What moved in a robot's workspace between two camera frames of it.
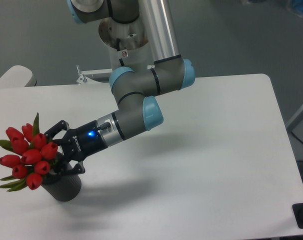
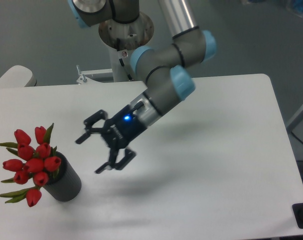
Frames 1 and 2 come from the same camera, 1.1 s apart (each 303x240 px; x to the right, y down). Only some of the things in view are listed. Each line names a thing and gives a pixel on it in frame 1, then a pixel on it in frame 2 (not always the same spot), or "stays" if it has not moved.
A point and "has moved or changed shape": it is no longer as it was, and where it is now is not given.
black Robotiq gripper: (81, 143) -> (118, 130)
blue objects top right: (302, 5) stays
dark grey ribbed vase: (65, 189) stays
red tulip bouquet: (35, 156) has moved or changed shape
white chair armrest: (17, 76) stays
